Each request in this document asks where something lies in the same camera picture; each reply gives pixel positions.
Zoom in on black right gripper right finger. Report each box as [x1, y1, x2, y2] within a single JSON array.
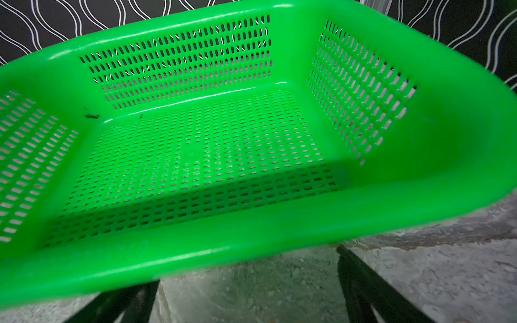
[[337, 245, 433, 322]]

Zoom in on green perforated plastic basket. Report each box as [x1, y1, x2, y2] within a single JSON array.
[[1, 1, 516, 309]]

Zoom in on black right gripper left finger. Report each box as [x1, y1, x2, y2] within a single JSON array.
[[65, 280, 160, 322]]

